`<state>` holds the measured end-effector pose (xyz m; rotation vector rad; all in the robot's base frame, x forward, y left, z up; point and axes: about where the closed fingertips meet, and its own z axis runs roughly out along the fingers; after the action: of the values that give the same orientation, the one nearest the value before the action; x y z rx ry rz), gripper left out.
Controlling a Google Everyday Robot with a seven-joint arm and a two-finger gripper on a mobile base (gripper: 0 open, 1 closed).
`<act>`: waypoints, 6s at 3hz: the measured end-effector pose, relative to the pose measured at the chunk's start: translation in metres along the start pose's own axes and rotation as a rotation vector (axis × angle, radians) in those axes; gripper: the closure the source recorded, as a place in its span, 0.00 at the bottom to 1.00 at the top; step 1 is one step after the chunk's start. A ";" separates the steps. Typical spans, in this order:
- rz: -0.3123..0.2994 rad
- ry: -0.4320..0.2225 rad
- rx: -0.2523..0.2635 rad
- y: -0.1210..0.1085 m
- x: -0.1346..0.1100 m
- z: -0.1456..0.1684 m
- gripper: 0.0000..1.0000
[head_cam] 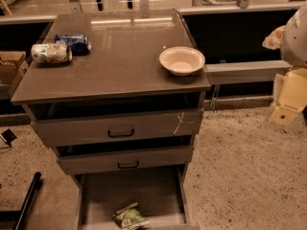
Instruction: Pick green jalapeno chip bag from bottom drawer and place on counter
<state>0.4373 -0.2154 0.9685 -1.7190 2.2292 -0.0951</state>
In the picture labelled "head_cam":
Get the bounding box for green white crushed can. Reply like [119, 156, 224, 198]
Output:
[31, 42, 73, 63]

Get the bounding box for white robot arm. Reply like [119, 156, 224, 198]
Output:
[262, 2, 307, 126]

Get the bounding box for grey open bottom drawer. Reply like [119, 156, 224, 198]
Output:
[77, 166, 200, 230]

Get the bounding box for green jalapeno chip bag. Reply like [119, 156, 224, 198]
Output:
[112, 202, 149, 230]

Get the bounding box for white bowl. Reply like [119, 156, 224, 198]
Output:
[159, 46, 205, 77]

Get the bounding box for grey middle drawer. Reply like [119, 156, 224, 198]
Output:
[58, 145, 194, 174]

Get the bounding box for grey top drawer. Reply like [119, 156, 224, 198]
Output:
[31, 108, 203, 147]

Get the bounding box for blue soda can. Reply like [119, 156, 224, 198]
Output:
[54, 34, 91, 55]

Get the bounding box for black bar on floor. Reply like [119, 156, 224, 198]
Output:
[0, 172, 42, 230]

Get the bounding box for grey horizontal rail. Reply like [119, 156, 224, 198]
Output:
[206, 60, 291, 85]

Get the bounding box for small black floor object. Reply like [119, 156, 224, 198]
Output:
[0, 129, 17, 149]

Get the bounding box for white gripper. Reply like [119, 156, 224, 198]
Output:
[262, 26, 307, 126]

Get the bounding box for cardboard box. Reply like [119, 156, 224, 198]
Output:
[0, 51, 29, 84]

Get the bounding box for grey drawer cabinet with counter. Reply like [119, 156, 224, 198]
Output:
[12, 10, 210, 230]

